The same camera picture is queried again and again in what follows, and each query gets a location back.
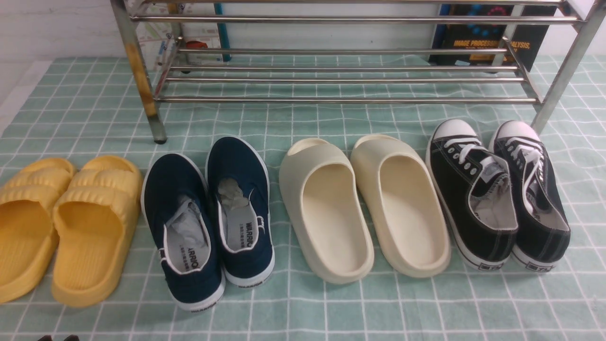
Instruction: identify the black canvas sneaker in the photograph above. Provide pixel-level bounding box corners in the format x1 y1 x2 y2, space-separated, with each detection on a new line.
426 119 518 270
489 120 571 273

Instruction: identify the right navy canvas shoe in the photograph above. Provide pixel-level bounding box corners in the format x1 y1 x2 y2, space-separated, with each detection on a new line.
205 136 275 288

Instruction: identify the navy canvas shoe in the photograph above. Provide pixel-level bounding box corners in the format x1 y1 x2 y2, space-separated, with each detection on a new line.
205 136 275 288
141 153 227 312

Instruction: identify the left navy canvas shoe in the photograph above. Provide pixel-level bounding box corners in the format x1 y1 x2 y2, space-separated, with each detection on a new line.
141 153 227 312

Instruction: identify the steel shoe rack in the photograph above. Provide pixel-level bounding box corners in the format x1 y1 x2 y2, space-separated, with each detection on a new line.
110 0 605 144

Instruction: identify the left cream slide slipper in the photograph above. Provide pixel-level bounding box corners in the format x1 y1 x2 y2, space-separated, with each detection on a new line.
278 138 374 284

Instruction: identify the cream slide slipper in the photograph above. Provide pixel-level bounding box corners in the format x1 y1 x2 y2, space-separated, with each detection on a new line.
278 138 374 284
350 134 452 278

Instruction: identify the right cream slide slipper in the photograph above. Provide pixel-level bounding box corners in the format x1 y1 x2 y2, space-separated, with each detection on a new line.
350 134 452 278

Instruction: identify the teal pole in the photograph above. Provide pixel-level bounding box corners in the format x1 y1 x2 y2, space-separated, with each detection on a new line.
214 3 232 62

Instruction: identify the white printed box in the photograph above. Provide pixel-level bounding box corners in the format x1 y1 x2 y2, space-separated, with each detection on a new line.
136 3 223 72

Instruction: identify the right yellow slide slipper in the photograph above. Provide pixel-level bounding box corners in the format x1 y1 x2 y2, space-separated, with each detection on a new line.
52 155 143 308

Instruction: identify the yellow slide slipper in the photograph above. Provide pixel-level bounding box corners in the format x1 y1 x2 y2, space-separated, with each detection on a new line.
0 158 76 304
52 155 143 308

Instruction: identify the green checked tablecloth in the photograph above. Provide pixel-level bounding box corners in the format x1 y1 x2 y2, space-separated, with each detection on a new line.
1 56 605 341

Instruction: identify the black image processing book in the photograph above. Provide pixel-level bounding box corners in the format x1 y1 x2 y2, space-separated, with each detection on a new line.
428 4 548 71

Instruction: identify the left yellow slide slipper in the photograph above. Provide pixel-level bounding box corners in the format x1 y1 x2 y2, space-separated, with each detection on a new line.
0 158 76 304

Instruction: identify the dark object at bottom edge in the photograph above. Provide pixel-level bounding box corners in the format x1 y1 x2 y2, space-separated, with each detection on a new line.
37 334 80 341

